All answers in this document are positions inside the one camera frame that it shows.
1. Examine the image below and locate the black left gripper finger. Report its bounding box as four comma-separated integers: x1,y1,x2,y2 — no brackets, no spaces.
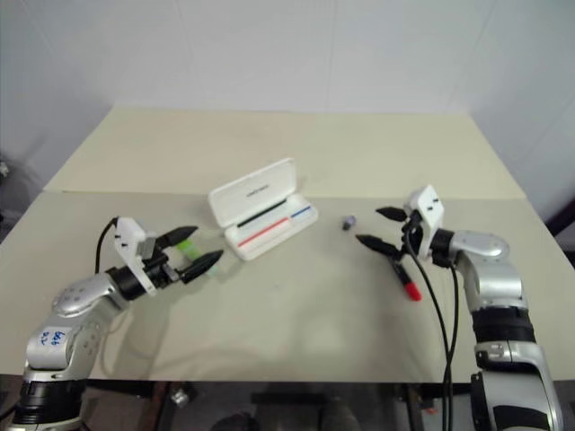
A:
181,250,225,286
156,225,199,251

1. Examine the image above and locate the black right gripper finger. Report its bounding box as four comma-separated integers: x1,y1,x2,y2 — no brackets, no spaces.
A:
354,233,403,262
376,205,408,223

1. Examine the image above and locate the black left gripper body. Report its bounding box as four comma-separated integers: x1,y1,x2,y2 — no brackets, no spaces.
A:
138,233,188,289

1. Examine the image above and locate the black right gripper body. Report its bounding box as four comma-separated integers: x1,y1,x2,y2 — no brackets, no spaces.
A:
398,208,429,262

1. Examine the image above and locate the green highlighter with clear cap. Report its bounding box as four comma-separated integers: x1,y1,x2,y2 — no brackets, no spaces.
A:
174,240,221,277

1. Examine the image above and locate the black marker with red cap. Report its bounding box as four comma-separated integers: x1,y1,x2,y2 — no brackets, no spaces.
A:
390,259,423,303

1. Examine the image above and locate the white hard pencil case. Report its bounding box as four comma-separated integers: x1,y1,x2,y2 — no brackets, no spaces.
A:
208,156,320,262

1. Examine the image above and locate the small silver metal fitting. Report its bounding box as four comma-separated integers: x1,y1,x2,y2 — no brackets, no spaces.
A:
170,377,193,399

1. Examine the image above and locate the white label blue handwriting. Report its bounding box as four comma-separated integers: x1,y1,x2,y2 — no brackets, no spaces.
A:
35,326,68,356

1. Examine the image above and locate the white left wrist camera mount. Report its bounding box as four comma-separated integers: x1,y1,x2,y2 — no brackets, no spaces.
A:
114,217,158,297

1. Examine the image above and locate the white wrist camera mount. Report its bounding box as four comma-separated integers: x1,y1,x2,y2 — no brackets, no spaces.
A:
114,217,158,297
403,183,447,261

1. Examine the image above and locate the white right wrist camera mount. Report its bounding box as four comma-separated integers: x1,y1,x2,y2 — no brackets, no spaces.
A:
403,183,447,261

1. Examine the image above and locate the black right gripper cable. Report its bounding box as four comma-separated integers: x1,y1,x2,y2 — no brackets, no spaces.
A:
402,224,453,399

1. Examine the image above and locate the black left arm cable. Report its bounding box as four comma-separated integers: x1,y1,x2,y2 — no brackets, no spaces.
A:
93,216,122,275

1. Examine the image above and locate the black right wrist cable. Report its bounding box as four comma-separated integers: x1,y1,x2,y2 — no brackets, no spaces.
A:
442,258,460,399

